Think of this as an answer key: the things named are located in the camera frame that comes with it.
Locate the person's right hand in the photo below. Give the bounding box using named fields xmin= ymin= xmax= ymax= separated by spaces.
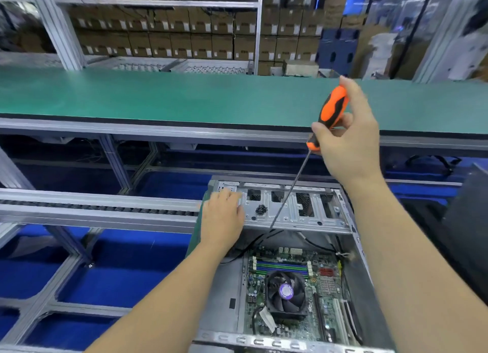
xmin=310 ymin=76 xmax=382 ymax=186

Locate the person's left hand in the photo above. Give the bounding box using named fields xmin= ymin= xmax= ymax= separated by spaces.
xmin=199 ymin=189 xmax=247 ymax=257

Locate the orange black handle screwdriver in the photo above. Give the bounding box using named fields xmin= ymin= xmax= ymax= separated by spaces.
xmin=263 ymin=85 xmax=350 ymax=236

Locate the grey metal computer case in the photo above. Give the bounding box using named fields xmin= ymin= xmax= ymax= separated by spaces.
xmin=187 ymin=175 xmax=398 ymax=353

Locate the black CPU cooler fan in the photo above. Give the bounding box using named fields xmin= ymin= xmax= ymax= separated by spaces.
xmin=265 ymin=271 xmax=310 ymax=323

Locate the green motherboard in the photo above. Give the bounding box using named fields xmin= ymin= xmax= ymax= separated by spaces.
xmin=242 ymin=246 xmax=359 ymax=344

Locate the person's left forearm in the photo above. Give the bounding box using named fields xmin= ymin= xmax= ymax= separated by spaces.
xmin=85 ymin=246 xmax=230 ymax=353

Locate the person's right forearm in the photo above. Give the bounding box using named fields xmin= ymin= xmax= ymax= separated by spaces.
xmin=349 ymin=174 xmax=488 ymax=353

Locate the green conveyor belt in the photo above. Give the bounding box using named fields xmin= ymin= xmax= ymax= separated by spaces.
xmin=0 ymin=65 xmax=488 ymax=140

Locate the stack of cardboard boxes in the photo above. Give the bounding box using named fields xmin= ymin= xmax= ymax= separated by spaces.
xmin=65 ymin=0 xmax=325 ymax=68

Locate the grey flat metal rail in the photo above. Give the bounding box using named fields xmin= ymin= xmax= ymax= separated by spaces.
xmin=0 ymin=188 xmax=203 ymax=234

